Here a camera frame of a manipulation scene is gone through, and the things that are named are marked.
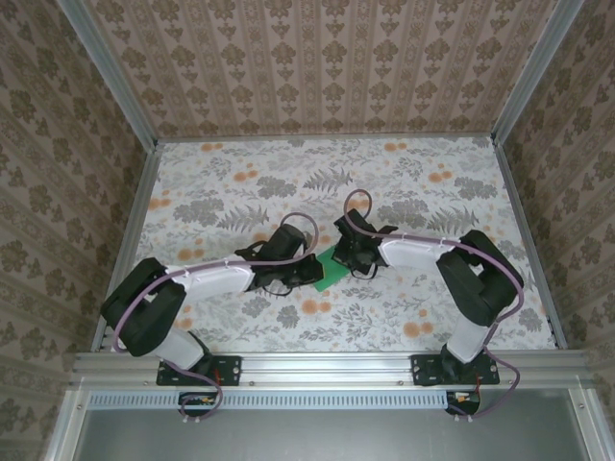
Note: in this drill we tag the green square paper sheet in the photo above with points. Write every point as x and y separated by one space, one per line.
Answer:
329 278

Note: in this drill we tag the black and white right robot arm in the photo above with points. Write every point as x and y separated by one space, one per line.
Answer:
480 288

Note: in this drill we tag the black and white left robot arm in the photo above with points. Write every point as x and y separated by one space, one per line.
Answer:
144 317

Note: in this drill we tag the floral patterned table mat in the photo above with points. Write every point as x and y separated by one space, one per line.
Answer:
307 163

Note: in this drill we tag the black connector box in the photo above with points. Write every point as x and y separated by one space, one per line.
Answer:
463 405
197 405

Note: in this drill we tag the grey metal panel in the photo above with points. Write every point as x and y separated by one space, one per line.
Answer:
312 437

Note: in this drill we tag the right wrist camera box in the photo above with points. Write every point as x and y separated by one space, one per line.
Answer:
355 222

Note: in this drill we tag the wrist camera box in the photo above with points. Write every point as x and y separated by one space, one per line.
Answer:
287 240
355 222

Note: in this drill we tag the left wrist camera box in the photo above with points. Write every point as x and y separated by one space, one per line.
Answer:
287 240

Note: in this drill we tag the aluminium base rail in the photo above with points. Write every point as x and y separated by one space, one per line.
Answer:
327 367

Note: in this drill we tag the aluminium back rail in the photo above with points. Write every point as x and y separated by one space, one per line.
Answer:
327 139

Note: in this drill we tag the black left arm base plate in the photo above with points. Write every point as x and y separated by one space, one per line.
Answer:
230 370

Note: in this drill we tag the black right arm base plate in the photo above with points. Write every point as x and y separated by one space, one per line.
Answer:
423 370

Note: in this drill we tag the aluminium side rail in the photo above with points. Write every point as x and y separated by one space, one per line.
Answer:
528 240
127 249

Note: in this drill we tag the aluminium frame post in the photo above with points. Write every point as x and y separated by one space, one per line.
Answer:
538 72
110 72

